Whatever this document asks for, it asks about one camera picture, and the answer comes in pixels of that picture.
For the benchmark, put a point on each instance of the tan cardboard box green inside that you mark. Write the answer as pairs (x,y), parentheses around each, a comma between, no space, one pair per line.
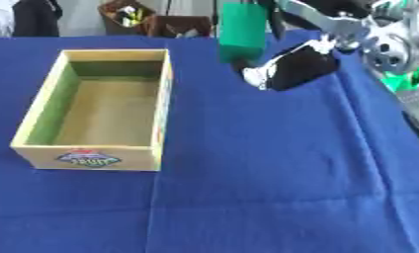
(97,112)

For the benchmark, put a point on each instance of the brown bag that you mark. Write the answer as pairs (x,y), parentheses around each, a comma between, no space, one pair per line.
(125,16)

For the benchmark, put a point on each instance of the green rectangular block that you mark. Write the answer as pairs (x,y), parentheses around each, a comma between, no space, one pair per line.
(242,29)

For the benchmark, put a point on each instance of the person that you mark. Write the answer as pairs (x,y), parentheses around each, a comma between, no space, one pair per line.
(23,17)

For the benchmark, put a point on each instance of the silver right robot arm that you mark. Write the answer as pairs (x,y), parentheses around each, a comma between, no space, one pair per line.
(400,56)

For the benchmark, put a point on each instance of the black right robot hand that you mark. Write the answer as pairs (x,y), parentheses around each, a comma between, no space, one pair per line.
(302,67)

